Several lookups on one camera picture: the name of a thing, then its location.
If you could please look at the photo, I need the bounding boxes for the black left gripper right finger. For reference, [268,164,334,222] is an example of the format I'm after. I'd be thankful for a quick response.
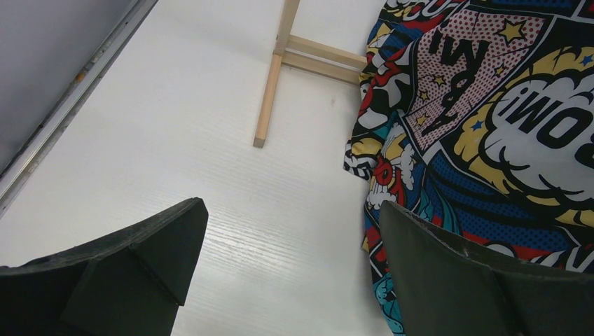
[380,201,593,335]

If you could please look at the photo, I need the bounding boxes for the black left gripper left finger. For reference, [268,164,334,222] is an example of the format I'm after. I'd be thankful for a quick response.
[1,197,208,335]

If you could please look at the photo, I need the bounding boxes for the comic print shorts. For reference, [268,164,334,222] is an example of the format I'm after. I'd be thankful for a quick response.
[344,1,593,335]

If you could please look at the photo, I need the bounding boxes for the wooden clothes rack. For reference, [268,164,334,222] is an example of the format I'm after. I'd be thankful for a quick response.
[253,0,367,148]

